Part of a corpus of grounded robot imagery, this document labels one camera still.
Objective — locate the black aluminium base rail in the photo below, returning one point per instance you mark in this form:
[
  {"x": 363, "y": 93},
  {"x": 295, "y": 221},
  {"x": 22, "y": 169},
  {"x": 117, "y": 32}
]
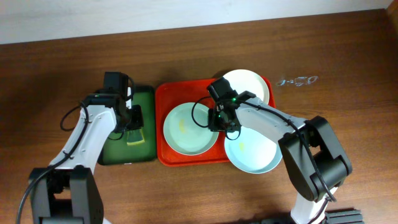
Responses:
[{"x": 334, "y": 217}]

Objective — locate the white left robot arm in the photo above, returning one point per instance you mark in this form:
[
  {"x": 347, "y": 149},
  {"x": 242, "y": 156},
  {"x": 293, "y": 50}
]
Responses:
[{"x": 65, "y": 191}]

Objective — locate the dark green tray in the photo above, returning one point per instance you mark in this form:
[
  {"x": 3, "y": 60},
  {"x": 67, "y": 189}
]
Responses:
[{"x": 119, "y": 152}]

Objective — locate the light green plate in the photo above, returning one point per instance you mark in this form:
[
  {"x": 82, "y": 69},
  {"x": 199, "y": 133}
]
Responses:
[{"x": 183, "y": 129}]

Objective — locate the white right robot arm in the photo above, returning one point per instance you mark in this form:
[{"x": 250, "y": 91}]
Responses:
[{"x": 314, "y": 158}]

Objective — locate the light blue plate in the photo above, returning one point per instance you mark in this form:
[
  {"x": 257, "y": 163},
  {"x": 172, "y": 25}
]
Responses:
[{"x": 251, "y": 152}]

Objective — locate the cream white plate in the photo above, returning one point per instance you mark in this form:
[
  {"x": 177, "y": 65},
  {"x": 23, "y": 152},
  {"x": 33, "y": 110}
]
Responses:
[{"x": 245, "y": 80}]

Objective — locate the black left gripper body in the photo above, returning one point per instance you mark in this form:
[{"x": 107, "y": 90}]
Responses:
[{"x": 137, "y": 117}]

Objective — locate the red plastic tray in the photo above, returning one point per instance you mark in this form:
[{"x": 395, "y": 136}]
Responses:
[{"x": 167, "y": 97}]

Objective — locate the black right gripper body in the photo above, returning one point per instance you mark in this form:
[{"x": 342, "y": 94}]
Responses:
[{"x": 221, "y": 121}]

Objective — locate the yellow green sponge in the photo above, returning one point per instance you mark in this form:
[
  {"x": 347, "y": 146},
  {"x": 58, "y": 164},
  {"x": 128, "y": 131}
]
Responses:
[{"x": 135, "y": 137}]

